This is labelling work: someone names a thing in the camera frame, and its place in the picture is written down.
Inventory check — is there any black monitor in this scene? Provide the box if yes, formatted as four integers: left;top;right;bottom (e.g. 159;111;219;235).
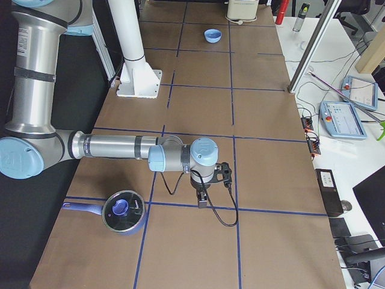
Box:
353;168;385;245

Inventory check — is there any near blue teach pendant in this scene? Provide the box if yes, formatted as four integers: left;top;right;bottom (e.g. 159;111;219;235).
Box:
319;101;367;140

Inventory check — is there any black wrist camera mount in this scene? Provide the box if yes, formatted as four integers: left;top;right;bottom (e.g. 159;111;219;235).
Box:
209;162;232;187

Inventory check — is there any wooden board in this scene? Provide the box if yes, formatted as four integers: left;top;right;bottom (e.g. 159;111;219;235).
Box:
355;26;385;74

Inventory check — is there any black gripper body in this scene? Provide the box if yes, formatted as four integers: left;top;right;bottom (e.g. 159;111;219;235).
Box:
191;179;208;201

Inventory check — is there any blue bowl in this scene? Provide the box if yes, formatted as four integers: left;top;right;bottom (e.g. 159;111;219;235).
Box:
204;29;222;43

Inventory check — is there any black power box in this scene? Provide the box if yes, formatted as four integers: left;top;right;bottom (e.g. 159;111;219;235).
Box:
315;169;343;217

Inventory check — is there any orange black connector strip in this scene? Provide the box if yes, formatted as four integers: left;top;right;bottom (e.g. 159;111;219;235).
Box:
301;116;321;159

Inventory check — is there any red bottle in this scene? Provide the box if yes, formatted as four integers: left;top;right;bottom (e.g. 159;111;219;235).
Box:
275;0;290;25

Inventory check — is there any clear water bottle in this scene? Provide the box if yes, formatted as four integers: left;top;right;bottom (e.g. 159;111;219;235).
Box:
292;3;310;33

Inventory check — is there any aluminium frame post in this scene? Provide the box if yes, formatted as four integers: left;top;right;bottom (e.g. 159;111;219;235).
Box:
288;0;342;93

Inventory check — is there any white mounting post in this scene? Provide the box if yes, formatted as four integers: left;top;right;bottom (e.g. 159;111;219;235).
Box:
108;0;162;99

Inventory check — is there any black camera cable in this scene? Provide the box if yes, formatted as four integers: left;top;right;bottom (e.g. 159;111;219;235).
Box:
160;170;239;227

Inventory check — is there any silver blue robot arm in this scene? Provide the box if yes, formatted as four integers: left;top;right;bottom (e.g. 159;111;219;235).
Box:
1;1;219;208

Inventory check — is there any far blue teach pendant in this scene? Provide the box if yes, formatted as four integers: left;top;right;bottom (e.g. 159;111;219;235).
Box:
341;75;378;111

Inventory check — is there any purple pot with glass lid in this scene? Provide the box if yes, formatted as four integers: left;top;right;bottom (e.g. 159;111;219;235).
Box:
62;190;147;235

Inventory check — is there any blue teach pendant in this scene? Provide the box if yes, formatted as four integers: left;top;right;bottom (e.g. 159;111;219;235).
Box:
341;75;378;111
319;101;367;140

